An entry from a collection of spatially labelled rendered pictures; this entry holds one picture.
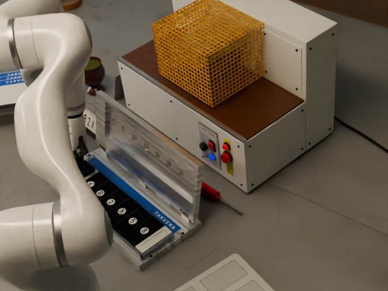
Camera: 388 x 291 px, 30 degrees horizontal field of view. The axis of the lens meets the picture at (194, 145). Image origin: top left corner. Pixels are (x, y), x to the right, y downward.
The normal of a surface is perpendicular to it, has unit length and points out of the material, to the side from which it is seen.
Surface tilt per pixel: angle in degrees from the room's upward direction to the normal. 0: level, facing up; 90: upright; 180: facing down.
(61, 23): 23
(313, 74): 90
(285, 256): 0
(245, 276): 0
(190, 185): 77
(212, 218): 0
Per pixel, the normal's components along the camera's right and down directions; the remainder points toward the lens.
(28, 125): -0.32, -0.22
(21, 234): 0.00, -0.24
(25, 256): 0.09, 0.41
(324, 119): 0.65, 0.46
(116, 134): -0.76, 0.31
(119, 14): -0.10, -0.74
